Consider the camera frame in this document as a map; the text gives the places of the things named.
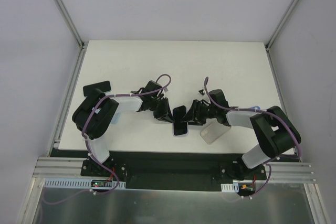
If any right white slotted cable duct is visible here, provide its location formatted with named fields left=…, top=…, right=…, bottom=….
left=220, top=183, right=239, bottom=193

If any light blue phone case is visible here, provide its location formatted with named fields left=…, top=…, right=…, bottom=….
left=111, top=113, right=121, bottom=124

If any purple cable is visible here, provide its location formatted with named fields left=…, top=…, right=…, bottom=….
left=203, top=76, right=304, bottom=201
left=81, top=73, right=173, bottom=196

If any right aluminium frame post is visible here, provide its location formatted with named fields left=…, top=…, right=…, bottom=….
left=265, top=0, right=301, bottom=52

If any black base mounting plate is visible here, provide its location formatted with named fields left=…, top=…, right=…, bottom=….
left=80, top=152, right=266, bottom=191

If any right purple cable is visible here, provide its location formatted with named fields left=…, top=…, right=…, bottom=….
left=203, top=76, right=304, bottom=201

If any lavender phone case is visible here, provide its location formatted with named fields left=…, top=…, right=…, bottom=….
left=173, top=122, right=188, bottom=137

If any clear translucent phone case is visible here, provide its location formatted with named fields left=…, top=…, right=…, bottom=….
left=200, top=122, right=231, bottom=144

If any black smartphone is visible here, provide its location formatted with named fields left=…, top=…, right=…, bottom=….
left=82, top=81, right=111, bottom=97
left=173, top=105, right=188, bottom=136

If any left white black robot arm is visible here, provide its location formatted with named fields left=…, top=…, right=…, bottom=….
left=72, top=80, right=174, bottom=176

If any horizontal aluminium extrusion rail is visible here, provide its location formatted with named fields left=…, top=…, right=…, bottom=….
left=33, top=157, right=318, bottom=184

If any left white slotted cable duct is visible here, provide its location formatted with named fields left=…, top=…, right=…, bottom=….
left=44, top=178, right=126, bottom=190

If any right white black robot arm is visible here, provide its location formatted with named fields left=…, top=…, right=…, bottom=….
left=181, top=89, right=301, bottom=179

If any white slotted cable duct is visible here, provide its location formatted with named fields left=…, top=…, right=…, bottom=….
left=220, top=183, right=239, bottom=193
left=44, top=178, right=126, bottom=190

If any left aluminium frame post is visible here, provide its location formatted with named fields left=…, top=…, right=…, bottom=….
left=53, top=0, right=85, bottom=49

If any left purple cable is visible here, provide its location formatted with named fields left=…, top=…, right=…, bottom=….
left=81, top=73, right=173, bottom=196

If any aluminium frame post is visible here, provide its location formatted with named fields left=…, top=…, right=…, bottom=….
left=53, top=0, right=85, bottom=49
left=265, top=0, right=301, bottom=52

